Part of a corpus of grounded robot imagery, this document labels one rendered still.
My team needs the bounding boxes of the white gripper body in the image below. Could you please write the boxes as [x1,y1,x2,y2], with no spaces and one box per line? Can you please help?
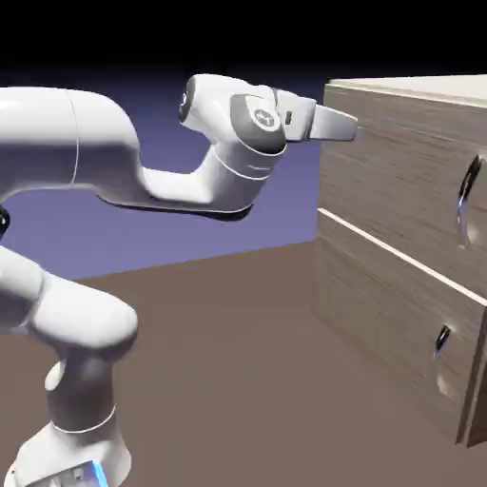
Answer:
[309,104,360,143]

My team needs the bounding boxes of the wooden cabinet door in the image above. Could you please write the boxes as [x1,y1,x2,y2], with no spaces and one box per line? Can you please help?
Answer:
[309,211,487,445]
[318,84,487,299]

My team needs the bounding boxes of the wooden cabinet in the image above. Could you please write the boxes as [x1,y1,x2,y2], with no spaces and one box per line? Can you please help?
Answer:
[309,74,487,449]

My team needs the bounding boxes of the curved metal handle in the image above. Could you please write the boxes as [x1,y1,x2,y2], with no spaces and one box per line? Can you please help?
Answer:
[455,153,483,248]
[432,323,453,397]

